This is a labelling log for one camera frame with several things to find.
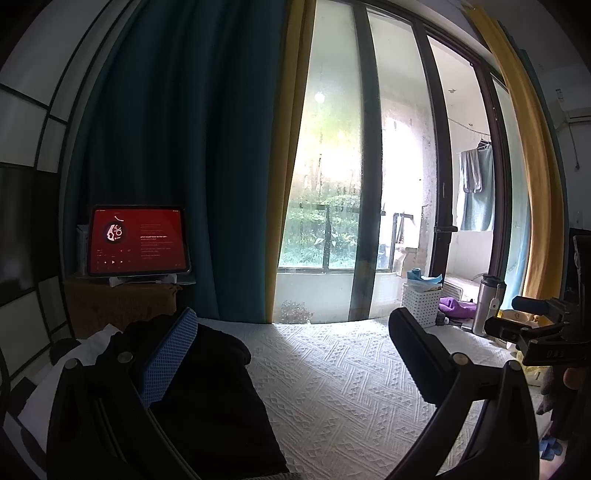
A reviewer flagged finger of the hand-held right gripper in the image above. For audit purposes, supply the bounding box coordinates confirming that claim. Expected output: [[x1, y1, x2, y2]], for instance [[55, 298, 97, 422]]
[[484, 316, 563, 352], [512, 295, 572, 320]]

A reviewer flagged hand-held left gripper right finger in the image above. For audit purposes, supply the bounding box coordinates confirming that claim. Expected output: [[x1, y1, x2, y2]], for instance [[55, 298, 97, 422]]
[[388, 307, 541, 480]]

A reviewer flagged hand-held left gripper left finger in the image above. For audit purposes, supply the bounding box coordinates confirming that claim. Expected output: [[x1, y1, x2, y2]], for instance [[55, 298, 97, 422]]
[[46, 307, 199, 480]]

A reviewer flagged black t-shirt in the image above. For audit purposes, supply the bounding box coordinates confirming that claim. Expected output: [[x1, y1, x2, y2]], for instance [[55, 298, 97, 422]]
[[88, 320, 290, 480]]

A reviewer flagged person's right hand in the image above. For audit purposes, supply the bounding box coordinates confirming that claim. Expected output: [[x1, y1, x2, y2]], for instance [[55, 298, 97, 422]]
[[562, 367, 591, 392]]

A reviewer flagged white cartoon mug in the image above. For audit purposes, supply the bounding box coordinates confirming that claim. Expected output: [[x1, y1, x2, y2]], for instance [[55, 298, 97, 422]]
[[501, 309, 550, 344]]

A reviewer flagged stainless steel tumbler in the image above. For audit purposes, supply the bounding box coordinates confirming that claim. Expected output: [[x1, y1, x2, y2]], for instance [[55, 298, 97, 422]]
[[472, 274, 508, 334]]

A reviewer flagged white perforated basket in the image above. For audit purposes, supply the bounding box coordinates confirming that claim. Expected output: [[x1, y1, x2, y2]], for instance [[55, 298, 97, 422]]
[[402, 281, 445, 329]]

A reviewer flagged purple cloth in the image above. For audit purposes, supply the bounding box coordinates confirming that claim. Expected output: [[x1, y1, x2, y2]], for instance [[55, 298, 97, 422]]
[[438, 296, 479, 320]]

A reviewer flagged black monitor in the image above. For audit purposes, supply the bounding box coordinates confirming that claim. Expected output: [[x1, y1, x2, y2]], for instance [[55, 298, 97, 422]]
[[568, 227, 591, 298]]

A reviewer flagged blue item on basket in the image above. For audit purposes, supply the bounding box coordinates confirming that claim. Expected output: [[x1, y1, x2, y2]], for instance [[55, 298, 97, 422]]
[[406, 268, 445, 292]]

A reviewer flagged brown cardboard box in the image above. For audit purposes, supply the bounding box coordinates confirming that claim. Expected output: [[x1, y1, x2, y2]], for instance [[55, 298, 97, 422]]
[[61, 274, 184, 339]]

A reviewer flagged white textured bedspread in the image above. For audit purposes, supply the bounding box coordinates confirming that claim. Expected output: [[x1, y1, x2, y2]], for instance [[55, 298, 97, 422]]
[[185, 316, 546, 480]]

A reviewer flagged blue hanging cloth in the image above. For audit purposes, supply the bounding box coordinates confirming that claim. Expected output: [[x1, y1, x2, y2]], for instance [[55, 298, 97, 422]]
[[460, 148, 496, 232]]

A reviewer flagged blue slipper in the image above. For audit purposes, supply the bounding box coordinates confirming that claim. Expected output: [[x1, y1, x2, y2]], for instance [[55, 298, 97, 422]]
[[539, 438, 565, 461]]

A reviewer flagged tablet with red screen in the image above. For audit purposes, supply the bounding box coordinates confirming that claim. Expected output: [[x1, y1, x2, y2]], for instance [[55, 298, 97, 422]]
[[86, 205, 191, 278]]

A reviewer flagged white cloth pile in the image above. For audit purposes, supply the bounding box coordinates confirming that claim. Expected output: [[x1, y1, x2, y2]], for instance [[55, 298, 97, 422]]
[[0, 323, 122, 480]]

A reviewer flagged yellow curtain near air conditioner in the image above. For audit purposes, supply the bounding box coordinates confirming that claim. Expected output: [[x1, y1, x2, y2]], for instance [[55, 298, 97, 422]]
[[465, 0, 568, 303]]

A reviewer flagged grey hanging towel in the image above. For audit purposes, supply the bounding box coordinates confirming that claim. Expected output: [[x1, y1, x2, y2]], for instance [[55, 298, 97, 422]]
[[458, 148, 484, 193]]

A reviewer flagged white air conditioner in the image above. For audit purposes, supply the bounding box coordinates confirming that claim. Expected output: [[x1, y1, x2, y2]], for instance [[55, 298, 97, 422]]
[[551, 84, 591, 124]]

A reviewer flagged yellow curtain beside teal curtain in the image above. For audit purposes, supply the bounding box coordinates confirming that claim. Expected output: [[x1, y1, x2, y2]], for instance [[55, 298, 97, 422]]
[[264, 0, 320, 324]]

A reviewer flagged dark sliding door frame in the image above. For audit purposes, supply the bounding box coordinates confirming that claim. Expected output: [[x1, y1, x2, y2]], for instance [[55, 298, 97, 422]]
[[346, 0, 513, 324]]

